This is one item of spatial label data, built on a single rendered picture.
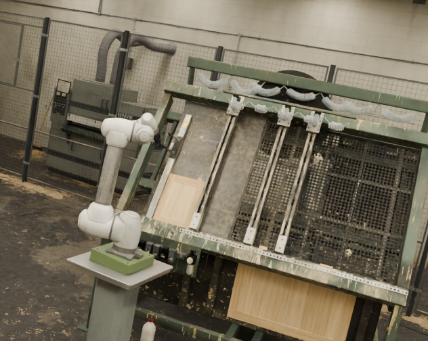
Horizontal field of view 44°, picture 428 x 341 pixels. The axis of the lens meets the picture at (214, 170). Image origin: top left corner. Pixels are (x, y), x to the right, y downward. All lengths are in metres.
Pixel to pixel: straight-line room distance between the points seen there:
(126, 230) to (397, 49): 6.14
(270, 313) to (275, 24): 5.94
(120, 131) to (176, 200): 1.00
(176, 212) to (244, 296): 0.84
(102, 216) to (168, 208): 0.86
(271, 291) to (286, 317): 0.23
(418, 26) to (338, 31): 1.18
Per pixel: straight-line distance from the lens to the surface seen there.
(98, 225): 3.34
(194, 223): 3.92
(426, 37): 8.58
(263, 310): 4.17
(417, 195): 4.08
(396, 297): 3.81
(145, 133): 3.25
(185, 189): 4.10
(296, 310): 4.12
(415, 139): 4.23
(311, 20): 8.95
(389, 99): 4.68
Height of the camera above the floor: 1.98
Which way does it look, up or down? 9 degrees down
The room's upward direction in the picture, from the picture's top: 11 degrees clockwise
